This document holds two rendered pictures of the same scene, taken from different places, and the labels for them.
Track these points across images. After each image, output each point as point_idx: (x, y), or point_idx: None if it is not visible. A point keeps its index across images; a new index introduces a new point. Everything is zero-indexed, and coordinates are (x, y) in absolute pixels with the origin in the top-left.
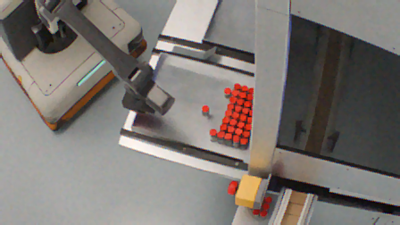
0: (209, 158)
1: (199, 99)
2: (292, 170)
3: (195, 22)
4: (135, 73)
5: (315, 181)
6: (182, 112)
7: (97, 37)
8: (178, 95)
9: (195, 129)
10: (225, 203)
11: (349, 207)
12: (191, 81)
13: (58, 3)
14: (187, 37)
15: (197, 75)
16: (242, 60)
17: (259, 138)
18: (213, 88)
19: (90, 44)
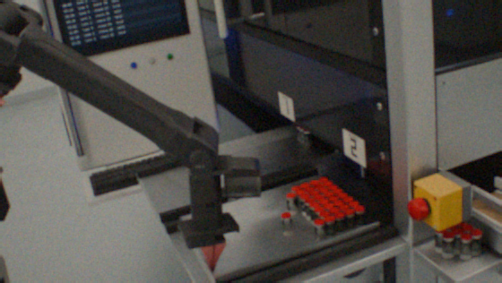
0: (341, 247)
1: (265, 229)
2: (463, 128)
3: (189, 195)
4: (197, 132)
5: (495, 140)
6: (261, 246)
7: (116, 79)
8: (238, 239)
9: (293, 247)
10: None
11: None
12: (239, 225)
13: (14, 27)
14: None
15: (240, 218)
16: (272, 187)
17: (415, 61)
18: (270, 216)
19: (109, 88)
